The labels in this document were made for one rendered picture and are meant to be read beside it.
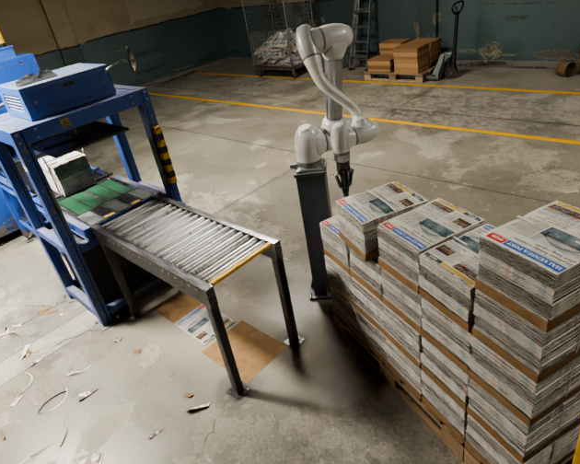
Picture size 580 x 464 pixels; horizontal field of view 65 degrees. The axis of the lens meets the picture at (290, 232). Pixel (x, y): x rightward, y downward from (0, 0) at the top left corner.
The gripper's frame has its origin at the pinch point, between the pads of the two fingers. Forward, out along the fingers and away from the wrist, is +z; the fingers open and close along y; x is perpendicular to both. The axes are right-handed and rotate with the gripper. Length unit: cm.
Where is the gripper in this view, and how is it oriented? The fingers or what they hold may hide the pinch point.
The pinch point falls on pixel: (345, 192)
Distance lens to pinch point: 270.5
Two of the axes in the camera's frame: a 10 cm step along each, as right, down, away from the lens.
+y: 8.8, -3.5, 3.2
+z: 1.6, 8.5, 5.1
